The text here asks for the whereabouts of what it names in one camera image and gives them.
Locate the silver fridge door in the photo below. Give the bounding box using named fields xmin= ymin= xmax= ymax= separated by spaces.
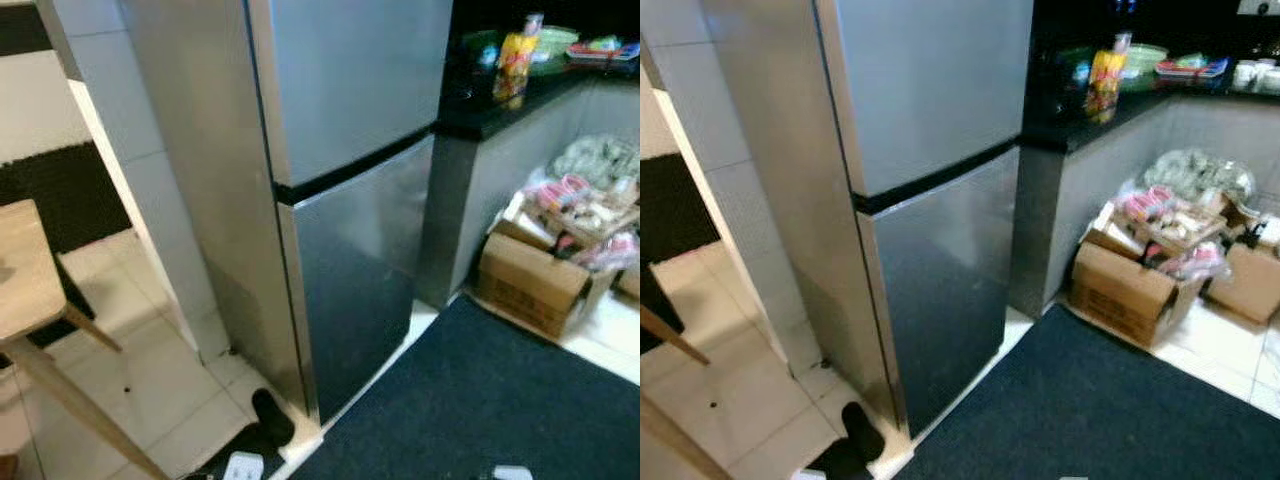
xmin=855 ymin=145 xmax=1021 ymax=441
xmin=275 ymin=135 xmax=436 ymax=426

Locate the silver fridge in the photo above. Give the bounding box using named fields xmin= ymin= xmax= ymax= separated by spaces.
xmin=700 ymin=0 xmax=1036 ymax=441
xmin=118 ymin=0 xmax=456 ymax=426

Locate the pink plastic item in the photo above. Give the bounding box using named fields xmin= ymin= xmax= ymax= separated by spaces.
xmin=535 ymin=175 xmax=593 ymax=213
xmin=1118 ymin=185 xmax=1179 ymax=223

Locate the wooden table leg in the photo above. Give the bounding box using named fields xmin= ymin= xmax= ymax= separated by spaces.
xmin=640 ymin=303 xmax=712 ymax=367
xmin=0 ymin=335 xmax=169 ymax=480
xmin=640 ymin=398 xmax=736 ymax=480
xmin=60 ymin=300 xmax=124 ymax=354

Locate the large cardboard box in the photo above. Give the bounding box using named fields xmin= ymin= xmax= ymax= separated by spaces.
xmin=475 ymin=195 xmax=616 ymax=341
xmin=1068 ymin=205 xmax=1206 ymax=349

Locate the grey kitchen counter black top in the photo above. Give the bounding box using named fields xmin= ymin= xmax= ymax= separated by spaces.
xmin=1005 ymin=70 xmax=1280 ymax=321
xmin=415 ymin=55 xmax=641 ymax=311

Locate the red tray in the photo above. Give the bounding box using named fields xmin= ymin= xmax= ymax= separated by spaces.
xmin=1155 ymin=55 xmax=1231 ymax=87
xmin=567 ymin=35 xmax=641 ymax=74

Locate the light green plastic bowl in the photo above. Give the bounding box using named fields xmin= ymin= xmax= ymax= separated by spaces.
xmin=1125 ymin=43 xmax=1170 ymax=93
xmin=530 ymin=25 xmax=581 ymax=77

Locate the yellow snack bag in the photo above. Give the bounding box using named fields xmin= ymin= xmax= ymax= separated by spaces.
xmin=493 ymin=30 xmax=542 ymax=109
xmin=1085 ymin=47 xmax=1130 ymax=123

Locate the dark blue floor rug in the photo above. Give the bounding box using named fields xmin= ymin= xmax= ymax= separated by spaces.
xmin=893 ymin=305 xmax=1280 ymax=480
xmin=288 ymin=295 xmax=641 ymax=480

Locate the dark green plastic basket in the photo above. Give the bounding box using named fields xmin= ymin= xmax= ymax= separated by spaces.
xmin=463 ymin=30 xmax=501 ymax=73
xmin=1055 ymin=45 xmax=1096 ymax=89

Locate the black robot left foot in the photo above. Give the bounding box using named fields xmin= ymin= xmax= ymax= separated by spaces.
xmin=250 ymin=388 xmax=297 ymax=449
xmin=840 ymin=402 xmax=887 ymax=463

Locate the black foam wall mat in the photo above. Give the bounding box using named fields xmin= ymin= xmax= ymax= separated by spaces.
xmin=640 ymin=150 xmax=707 ymax=266
xmin=0 ymin=140 xmax=133 ymax=253

